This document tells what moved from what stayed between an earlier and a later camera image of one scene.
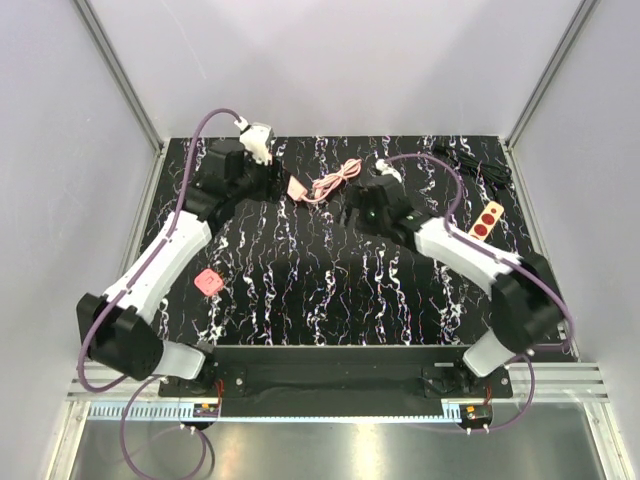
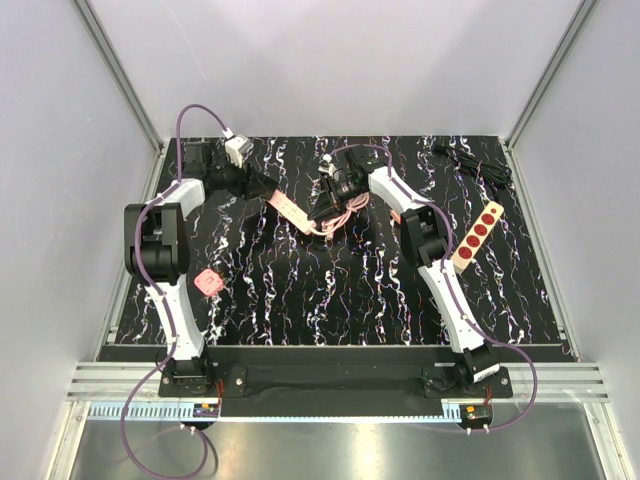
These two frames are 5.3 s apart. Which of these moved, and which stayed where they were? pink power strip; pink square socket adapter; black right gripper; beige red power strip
Moved: black right gripper; pink power strip
Stayed: pink square socket adapter; beige red power strip
